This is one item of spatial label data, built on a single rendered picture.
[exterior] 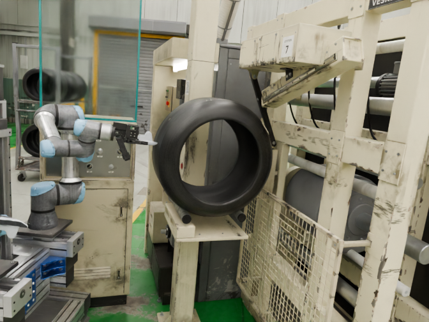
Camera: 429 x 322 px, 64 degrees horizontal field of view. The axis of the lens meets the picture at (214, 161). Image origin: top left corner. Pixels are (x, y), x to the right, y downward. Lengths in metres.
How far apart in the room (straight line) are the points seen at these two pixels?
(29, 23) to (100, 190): 10.87
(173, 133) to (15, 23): 11.78
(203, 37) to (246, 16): 9.25
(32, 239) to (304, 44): 1.63
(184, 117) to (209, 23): 0.62
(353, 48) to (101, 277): 2.00
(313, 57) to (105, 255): 1.76
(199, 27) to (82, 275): 1.70
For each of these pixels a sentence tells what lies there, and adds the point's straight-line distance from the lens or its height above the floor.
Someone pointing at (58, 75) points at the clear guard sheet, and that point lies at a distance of 2.21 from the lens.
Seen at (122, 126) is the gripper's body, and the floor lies 1.31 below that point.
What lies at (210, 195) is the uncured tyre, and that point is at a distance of 1.90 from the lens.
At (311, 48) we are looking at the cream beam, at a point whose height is 1.70.
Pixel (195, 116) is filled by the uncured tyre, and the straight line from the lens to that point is 1.51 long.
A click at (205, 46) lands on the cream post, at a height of 1.73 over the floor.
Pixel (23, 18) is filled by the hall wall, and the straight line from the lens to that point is 12.98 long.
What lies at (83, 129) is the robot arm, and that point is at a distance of 1.56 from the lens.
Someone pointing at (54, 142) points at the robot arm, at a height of 1.23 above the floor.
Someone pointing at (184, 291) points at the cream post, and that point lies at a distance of 2.25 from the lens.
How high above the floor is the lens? 1.49
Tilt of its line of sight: 11 degrees down
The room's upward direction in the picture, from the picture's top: 5 degrees clockwise
